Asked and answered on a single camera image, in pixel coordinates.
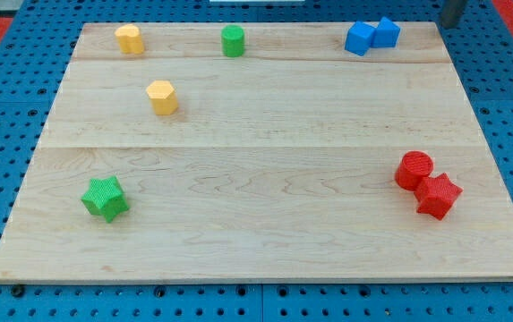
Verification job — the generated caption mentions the blue triangle block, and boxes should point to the blue triangle block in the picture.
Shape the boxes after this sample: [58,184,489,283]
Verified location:
[372,17,401,48]

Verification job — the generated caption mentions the wooden board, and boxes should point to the wooden board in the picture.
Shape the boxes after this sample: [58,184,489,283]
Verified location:
[0,22,513,285]

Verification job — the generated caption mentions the yellow hexagon block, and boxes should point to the yellow hexagon block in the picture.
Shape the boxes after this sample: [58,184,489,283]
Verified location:
[146,80,178,115]

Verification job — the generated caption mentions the green cylinder block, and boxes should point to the green cylinder block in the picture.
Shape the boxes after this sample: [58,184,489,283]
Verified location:
[221,24,245,57]

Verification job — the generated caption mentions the green star block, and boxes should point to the green star block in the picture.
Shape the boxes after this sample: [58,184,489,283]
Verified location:
[81,176,130,223]

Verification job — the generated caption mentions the red cylinder block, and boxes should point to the red cylinder block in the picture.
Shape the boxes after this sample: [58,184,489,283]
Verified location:
[394,150,434,191]

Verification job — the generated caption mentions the blue cube block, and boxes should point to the blue cube block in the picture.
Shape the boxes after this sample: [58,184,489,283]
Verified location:
[344,21,376,56]

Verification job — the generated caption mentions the yellow heart block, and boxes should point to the yellow heart block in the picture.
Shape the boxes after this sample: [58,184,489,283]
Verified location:
[114,24,145,55]

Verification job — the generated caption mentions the red star block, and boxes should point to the red star block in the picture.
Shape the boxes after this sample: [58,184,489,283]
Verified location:
[414,173,463,220]

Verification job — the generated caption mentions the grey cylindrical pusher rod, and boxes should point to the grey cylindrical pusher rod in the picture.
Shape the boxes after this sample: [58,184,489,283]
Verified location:
[439,0,468,29]

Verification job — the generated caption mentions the blue perforated base mat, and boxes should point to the blue perforated base mat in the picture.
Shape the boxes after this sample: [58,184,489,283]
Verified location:
[0,1,513,321]

